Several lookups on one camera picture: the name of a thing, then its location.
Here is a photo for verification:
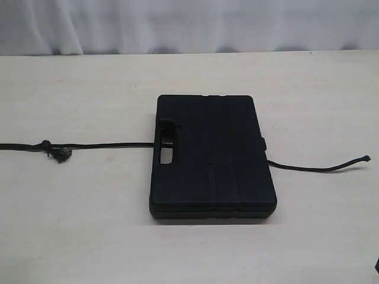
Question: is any black plastic carrying case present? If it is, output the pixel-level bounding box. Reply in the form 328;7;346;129
149;95;277;219

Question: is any black braided rope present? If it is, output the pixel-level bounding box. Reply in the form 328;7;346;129
0;140;371;173

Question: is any white backdrop curtain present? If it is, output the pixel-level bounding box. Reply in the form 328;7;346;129
1;1;378;56

